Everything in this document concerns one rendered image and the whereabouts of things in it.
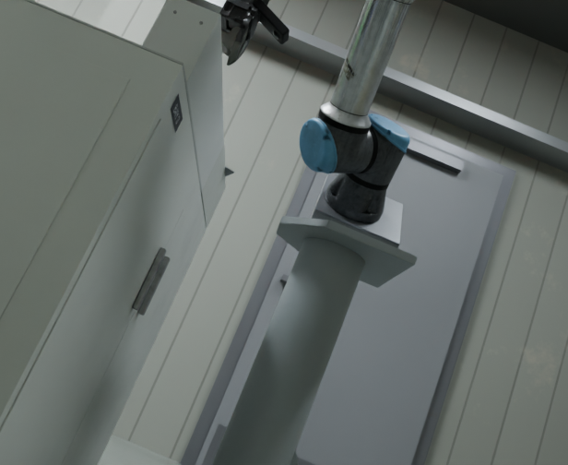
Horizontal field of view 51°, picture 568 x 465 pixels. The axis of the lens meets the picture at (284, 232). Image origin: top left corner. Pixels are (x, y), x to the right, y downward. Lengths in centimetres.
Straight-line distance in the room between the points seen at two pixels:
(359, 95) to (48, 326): 76
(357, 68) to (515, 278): 250
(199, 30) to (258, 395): 76
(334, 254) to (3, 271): 76
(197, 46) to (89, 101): 21
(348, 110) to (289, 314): 47
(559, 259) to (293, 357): 261
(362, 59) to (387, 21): 8
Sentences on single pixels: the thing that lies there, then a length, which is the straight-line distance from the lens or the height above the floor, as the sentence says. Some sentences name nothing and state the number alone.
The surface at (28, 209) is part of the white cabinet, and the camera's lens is 90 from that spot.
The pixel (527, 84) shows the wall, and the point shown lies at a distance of 407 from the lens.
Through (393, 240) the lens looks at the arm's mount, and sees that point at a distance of 144.
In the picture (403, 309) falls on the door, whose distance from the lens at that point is 327.
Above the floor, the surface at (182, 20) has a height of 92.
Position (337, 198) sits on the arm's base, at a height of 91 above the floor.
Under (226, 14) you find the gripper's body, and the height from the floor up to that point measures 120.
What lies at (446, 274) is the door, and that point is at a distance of 339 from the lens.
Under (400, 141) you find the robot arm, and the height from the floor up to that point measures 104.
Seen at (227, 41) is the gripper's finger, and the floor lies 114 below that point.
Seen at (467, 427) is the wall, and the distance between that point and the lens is 341.
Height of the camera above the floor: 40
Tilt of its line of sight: 16 degrees up
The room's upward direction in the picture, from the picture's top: 23 degrees clockwise
